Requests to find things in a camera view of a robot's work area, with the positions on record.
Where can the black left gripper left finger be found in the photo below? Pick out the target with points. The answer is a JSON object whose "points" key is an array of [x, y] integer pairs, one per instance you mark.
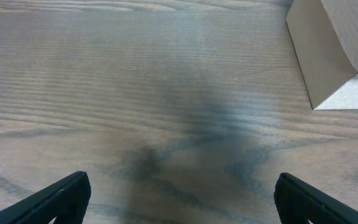
{"points": [[63, 202]]}

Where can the brown cardboard box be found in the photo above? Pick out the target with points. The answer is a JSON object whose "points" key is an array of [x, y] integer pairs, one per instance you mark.
{"points": [[325, 37]]}

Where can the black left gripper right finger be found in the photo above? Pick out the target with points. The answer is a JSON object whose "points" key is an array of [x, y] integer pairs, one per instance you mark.
{"points": [[300, 203]]}

